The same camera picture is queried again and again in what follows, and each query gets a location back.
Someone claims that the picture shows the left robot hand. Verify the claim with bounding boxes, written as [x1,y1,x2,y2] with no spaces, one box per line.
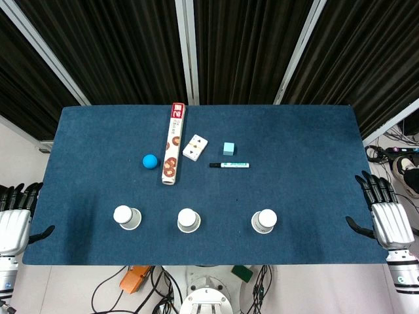
[0,182,56,256]

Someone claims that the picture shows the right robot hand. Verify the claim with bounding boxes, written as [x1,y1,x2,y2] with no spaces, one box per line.
[345,170,415,252]

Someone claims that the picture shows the white paper cup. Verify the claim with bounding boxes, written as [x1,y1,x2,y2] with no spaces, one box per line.
[251,209,278,234]
[177,207,202,234]
[113,205,143,232]

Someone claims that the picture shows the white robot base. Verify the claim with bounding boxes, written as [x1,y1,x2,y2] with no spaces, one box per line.
[178,264,244,314]

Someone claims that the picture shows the white black sneaker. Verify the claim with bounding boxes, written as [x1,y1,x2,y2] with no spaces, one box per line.
[392,156,419,198]

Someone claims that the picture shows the black power strip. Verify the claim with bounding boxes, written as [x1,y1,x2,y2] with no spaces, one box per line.
[384,146,419,157]

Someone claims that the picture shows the orange foot pedal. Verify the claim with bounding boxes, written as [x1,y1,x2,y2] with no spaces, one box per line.
[118,265,154,294]

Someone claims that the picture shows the green block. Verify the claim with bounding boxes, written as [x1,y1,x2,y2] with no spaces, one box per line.
[231,265,254,283]

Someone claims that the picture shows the green white marker pen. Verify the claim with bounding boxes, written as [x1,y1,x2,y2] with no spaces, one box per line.
[209,162,251,169]

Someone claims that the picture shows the long printed paper box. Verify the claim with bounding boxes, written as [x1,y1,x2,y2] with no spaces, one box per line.
[161,103,188,186]

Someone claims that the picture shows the blue table cloth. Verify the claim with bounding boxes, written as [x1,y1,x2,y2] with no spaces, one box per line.
[21,104,394,266]

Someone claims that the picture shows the black corrugated curtain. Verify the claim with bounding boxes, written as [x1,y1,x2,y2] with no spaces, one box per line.
[0,0,419,141]

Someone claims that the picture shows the playing card deck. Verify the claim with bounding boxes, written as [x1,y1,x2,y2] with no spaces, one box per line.
[182,134,210,162]

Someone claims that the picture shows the black floor cables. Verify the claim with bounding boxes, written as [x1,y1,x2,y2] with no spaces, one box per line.
[90,264,184,314]

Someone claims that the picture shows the grey metal frame post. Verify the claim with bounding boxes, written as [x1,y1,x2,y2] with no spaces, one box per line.
[0,0,92,106]
[273,0,329,105]
[174,0,200,106]

